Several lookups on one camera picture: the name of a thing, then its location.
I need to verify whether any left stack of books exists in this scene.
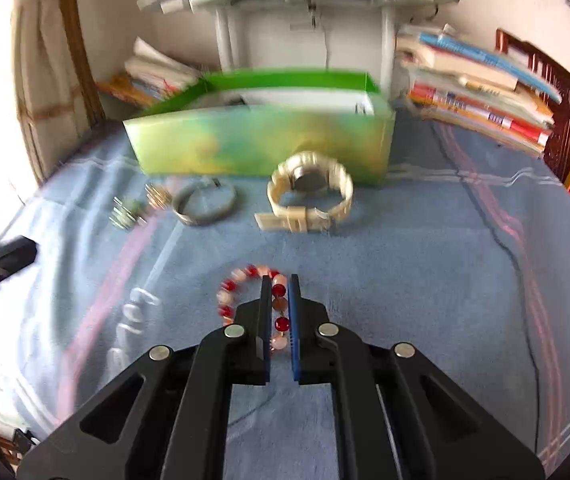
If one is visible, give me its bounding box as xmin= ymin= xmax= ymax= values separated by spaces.
xmin=96 ymin=37 xmax=201 ymax=108

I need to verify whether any green jade pendant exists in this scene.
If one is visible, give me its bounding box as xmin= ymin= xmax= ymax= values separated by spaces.
xmin=109 ymin=196 xmax=147 ymax=230

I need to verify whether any beige curtain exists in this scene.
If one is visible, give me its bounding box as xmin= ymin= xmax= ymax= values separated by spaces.
xmin=12 ymin=0 xmax=106 ymax=184

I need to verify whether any red and pink bead bracelet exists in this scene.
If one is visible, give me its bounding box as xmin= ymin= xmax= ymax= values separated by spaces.
xmin=216 ymin=263 xmax=292 ymax=356

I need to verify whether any stack of books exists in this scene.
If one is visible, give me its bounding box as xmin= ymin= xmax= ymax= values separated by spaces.
xmin=396 ymin=26 xmax=562 ymax=157
xmin=96 ymin=37 xmax=201 ymax=108

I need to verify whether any silver bangle bracelet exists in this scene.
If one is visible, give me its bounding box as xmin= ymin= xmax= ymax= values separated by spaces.
xmin=171 ymin=176 xmax=240 ymax=227

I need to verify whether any right stack of books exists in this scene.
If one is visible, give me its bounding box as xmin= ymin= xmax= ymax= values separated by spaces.
xmin=396 ymin=26 xmax=562 ymax=157

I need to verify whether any black cable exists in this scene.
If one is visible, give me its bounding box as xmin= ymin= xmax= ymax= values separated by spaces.
xmin=431 ymin=123 xmax=541 ymax=453

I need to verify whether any gold brooch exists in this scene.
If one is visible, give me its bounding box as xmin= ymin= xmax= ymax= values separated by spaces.
xmin=145 ymin=183 xmax=173 ymax=210

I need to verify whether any blue striped bedsheet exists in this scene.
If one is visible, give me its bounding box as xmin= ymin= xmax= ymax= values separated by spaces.
xmin=0 ymin=113 xmax=570 ymax=479

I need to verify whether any dark wooden headboard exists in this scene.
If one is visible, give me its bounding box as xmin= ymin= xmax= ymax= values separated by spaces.
xmin=495 ymin=28 xmax=570 ymax=181

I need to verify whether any green cardboard box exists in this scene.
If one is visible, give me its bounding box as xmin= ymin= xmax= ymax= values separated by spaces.
xmin=124 ymin=70 xmax=396 ymax=185

